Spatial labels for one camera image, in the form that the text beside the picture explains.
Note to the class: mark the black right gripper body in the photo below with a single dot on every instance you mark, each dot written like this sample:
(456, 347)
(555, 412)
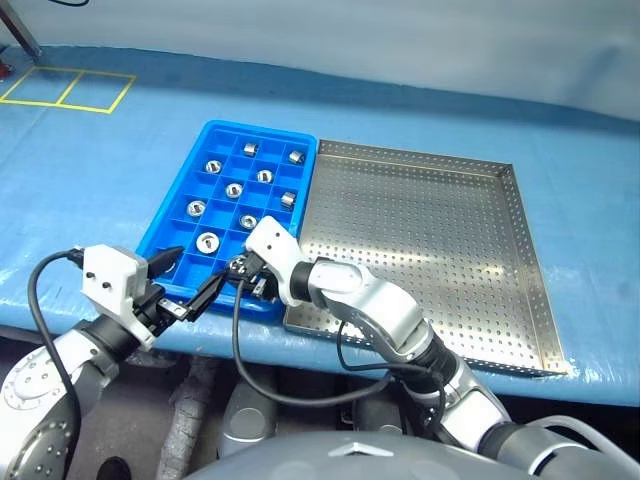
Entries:
(262, 275)

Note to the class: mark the grey robot torso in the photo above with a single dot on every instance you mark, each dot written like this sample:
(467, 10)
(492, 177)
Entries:
(350, 457)

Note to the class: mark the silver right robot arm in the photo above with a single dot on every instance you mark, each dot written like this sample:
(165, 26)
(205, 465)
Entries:
(380, 305)

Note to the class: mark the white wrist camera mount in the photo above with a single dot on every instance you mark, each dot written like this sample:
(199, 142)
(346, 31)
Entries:
(272, 245)
(107, 272)

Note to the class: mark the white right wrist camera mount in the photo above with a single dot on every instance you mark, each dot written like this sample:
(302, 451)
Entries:
(272, 245)

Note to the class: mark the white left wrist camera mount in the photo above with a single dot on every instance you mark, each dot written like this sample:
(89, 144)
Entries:
(107, 272)

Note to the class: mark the blue compartment tray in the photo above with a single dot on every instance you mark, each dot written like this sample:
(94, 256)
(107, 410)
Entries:
(225, 170)

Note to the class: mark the small red object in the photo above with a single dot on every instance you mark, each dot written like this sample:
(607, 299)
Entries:
(3, 71)

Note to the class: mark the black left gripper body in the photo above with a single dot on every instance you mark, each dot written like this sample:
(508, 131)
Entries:
(150, 310)

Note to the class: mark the perforated metal tray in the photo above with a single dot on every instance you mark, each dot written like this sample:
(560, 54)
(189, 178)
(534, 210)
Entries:
(425, 225)

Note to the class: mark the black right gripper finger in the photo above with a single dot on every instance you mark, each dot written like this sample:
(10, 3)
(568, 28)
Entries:
(248, 267)
(264, 297)

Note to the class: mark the grey metal pole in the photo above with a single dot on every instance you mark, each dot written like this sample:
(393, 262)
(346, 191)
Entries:
(22, 30)

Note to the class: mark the dark rough cylinder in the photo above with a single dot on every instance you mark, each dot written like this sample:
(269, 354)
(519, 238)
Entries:
(187, 400)

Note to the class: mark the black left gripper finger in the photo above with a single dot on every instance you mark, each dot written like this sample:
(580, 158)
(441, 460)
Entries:
(165, 261)
(205, 295)

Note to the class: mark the grey rounded shape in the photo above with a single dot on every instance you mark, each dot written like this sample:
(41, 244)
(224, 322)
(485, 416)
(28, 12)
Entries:
(250, 415)

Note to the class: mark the blue plastic table cover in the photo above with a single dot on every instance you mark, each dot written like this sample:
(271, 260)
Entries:
(575, 200)

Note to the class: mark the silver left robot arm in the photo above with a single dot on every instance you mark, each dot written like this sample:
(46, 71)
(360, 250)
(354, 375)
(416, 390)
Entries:
(35, 390)

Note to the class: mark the metal nut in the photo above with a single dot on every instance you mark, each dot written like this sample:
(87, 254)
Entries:
(247, 220)
(196, 208)

